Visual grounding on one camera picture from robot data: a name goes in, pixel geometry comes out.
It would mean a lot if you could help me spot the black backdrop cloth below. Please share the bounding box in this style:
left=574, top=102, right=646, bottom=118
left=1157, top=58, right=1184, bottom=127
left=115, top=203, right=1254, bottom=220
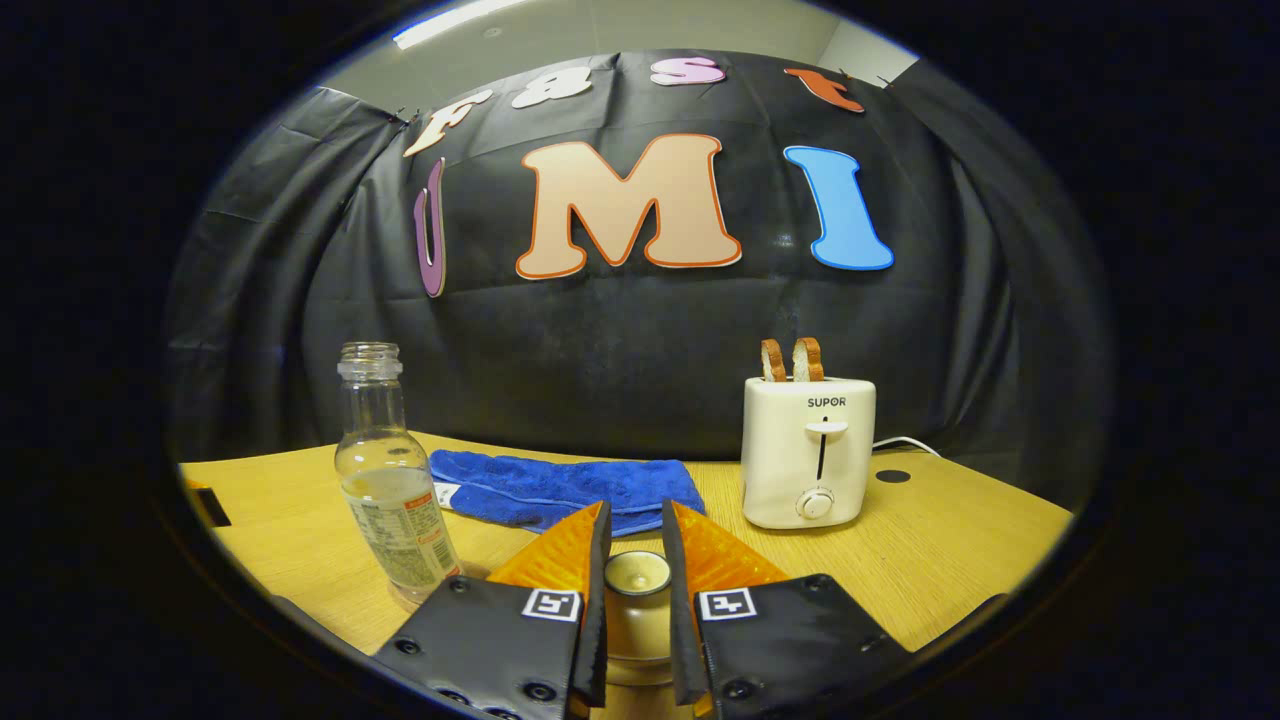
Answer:
left=165, top=50, right=1106, bottom=511

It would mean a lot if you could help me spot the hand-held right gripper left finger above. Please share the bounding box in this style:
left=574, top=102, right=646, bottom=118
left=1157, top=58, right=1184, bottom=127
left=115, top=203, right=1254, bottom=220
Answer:
left=372, top=500, right=613, bottom=720

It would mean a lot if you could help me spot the pale yellow teacup lid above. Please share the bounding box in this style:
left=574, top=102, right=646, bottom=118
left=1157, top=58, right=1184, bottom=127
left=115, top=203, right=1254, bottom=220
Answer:
left=603, top=550, right=673, bottom=666

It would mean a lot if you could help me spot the white toaster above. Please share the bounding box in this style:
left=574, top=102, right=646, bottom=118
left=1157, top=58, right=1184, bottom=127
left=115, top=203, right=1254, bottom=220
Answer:
left=740, top=376, right=878, bottom=531

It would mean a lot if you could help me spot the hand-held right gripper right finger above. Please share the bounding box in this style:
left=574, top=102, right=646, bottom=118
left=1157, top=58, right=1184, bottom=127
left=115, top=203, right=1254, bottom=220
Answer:
left=660, top=500, right=913, bottom=720

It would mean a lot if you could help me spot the blue towel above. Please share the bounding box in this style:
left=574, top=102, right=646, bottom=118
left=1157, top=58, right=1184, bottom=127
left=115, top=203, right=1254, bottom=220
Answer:
left=430, top=449, right=707, bottom=538

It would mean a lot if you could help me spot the clear water bottle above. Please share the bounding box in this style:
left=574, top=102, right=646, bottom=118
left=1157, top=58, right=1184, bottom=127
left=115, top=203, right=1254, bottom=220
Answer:
left=334, top=341, right=463, bottom=611

